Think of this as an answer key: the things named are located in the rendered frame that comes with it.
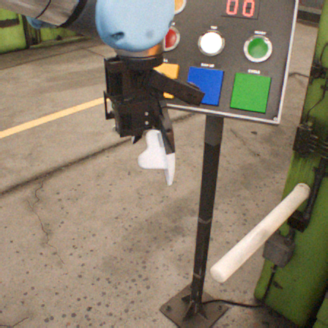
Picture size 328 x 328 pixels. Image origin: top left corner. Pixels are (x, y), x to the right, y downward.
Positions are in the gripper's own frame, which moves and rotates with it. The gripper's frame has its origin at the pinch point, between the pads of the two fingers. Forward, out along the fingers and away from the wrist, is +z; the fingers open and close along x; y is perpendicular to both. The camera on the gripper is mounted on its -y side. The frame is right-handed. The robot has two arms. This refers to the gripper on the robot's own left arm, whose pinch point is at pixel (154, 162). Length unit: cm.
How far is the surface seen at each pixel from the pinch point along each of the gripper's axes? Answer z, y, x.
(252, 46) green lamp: -15.7, -27.2, -8.9
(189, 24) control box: -18.5, -18.6, -20.8
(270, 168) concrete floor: 94, -124, -88
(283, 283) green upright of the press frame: 75, -56, -5
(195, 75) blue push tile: -9.2, -16.6, -13.9
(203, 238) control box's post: 49, -26, -19
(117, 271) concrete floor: 94, -6, -54
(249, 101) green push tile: -5.9, -23.6, -3.8
